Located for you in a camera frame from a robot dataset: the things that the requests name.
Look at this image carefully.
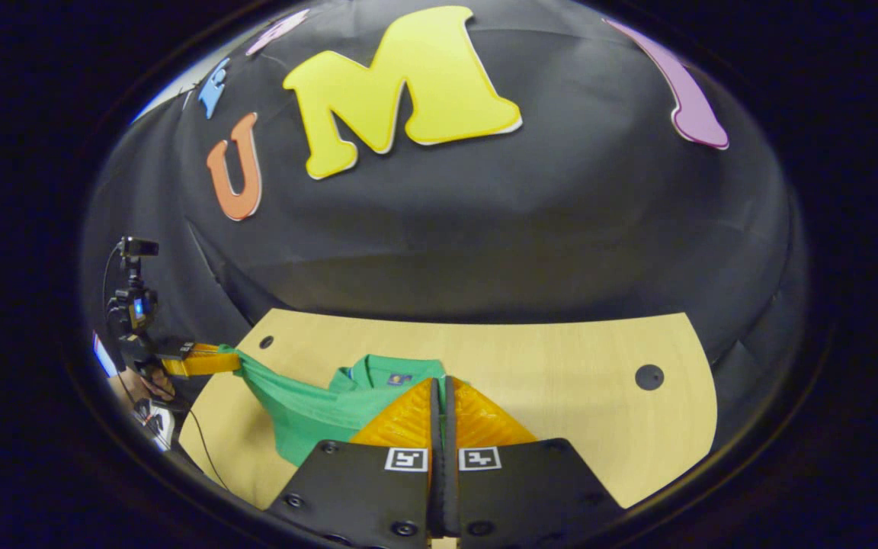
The black cable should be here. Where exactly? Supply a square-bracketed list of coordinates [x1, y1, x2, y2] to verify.
[180, 404, 230, 493]
[101, 242, 124, 321]

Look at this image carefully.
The computer monitor screen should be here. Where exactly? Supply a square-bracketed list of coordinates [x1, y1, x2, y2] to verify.
[91, 332, 118, 380]

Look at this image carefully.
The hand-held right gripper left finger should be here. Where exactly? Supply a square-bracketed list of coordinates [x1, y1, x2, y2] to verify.
[264, 376, 446, 549]

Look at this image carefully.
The black backdrop cloth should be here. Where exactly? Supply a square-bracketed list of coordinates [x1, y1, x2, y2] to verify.
[81, 0, 809, 458]

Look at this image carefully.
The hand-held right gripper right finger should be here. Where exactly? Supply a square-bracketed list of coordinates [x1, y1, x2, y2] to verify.
[443, 376, 623, 549]

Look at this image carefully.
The green T-shirt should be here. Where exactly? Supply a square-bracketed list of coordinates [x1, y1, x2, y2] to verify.
[218, 345, 470, 467]

